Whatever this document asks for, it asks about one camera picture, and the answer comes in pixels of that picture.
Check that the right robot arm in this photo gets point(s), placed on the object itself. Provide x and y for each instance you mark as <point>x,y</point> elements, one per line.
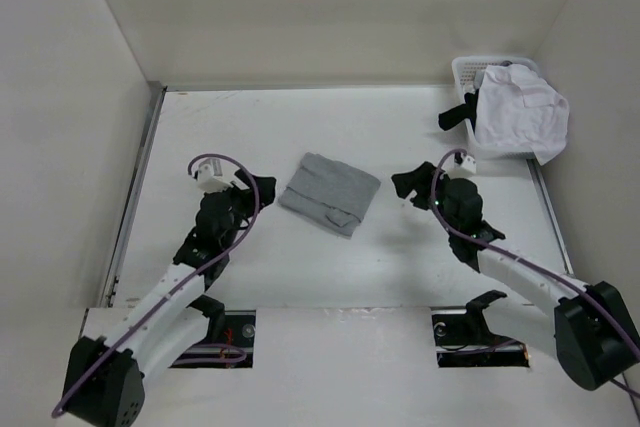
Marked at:
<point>590,331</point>

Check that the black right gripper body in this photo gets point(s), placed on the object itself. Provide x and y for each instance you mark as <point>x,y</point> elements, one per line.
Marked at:
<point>423,198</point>

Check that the black tank top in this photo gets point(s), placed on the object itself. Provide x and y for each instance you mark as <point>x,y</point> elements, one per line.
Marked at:
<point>466,111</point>

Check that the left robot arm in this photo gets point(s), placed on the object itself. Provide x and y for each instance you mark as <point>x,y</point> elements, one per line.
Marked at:
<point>107,376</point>

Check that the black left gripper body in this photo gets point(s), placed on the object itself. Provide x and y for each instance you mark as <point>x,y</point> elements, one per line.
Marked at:
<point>249,198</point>

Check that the white plastic laundry basket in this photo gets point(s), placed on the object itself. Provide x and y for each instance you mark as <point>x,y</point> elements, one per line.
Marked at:
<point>466,71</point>

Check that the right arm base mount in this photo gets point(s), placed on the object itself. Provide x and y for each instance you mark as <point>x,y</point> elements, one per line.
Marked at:
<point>463,339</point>

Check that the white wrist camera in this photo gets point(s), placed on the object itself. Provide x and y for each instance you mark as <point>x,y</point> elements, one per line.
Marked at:
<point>209,174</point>
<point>465,165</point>

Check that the grey tank top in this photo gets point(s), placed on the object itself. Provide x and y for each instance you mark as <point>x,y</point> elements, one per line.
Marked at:
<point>330,193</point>

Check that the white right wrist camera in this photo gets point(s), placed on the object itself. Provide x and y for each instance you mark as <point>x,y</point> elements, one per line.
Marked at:
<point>465,165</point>

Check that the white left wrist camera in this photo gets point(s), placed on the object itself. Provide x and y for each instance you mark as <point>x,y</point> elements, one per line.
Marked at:
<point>209,174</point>

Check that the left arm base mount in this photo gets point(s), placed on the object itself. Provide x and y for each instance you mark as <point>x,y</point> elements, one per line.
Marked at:
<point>229,339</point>

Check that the white tank top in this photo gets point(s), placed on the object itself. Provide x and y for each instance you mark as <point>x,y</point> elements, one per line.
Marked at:
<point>518,109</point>

